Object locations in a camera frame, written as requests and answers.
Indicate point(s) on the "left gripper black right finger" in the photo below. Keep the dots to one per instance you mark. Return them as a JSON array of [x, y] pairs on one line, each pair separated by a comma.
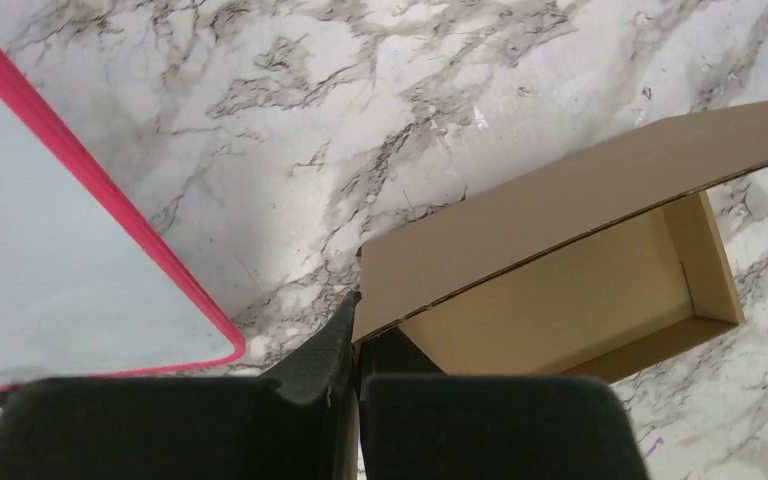
[[417, 422]]

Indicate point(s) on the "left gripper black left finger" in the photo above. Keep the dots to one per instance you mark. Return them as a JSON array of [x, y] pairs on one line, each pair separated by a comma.
[[297, 420]]

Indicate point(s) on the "brown cardboard box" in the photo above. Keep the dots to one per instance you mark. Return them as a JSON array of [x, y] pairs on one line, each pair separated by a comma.
[[602, 263]]

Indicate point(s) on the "pink framed whiteboard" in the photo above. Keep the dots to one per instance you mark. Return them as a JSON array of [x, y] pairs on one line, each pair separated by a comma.
[[87, 286]]

